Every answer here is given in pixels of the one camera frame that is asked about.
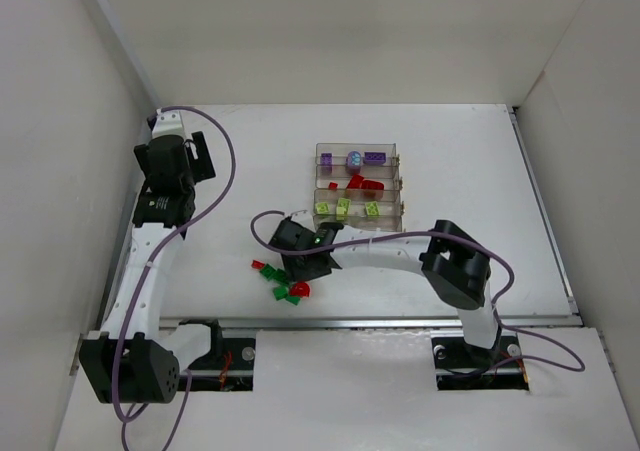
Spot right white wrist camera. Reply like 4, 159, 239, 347
288, 210, 313, 221

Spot purple lego round brick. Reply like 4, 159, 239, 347
346, 151, 362, 172

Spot green lego brick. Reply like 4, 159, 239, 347
273, 269, 290, 286
259, 264, 278, 280

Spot clear compartment organizer tray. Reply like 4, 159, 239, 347
312, 143, 404, 232

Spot green lego brick middle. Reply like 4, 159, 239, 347
259, 264, 278, 280

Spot lime lego square brick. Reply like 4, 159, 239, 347
315, 202, 331, 215

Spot green lego small bottom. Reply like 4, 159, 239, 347
285, 295, 301, 306

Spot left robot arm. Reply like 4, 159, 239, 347
79, 132, 215, 404

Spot green lego small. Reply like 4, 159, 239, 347
285, 295, 301, 306
272, 286, 289, 301

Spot green lego small left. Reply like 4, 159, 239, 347
272, 286, 289, 301

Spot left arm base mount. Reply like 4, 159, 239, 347
160, 326, 256, 392

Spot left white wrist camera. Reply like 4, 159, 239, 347
147, 111, 186, 140

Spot green lego brick lower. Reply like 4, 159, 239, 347
273, 269, 290, 286

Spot red lego block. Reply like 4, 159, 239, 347
346, 174, 385, 192

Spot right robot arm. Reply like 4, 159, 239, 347
268, 217, 500, 350

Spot purple lego long plate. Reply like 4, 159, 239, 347
363, 151, 387, 166

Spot purple lego plate brick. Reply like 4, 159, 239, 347
319, 153, 333, 174

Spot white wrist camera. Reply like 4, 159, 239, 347
288, 210, 313, 221
147, 111, 186, 140

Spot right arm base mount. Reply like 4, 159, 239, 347
431, 333, 529, 391

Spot red lego arch piece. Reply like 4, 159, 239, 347
289, 281, 311, 298

